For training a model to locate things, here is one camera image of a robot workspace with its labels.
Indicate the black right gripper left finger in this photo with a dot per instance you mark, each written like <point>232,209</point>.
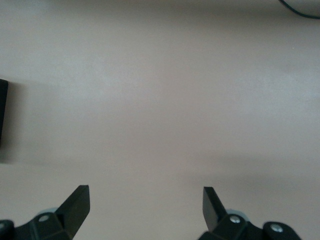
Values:
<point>72,212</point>

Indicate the black plastic box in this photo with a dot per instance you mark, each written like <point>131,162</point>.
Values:
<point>3,112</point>

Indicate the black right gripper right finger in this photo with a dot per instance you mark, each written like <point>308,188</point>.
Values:
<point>215,215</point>

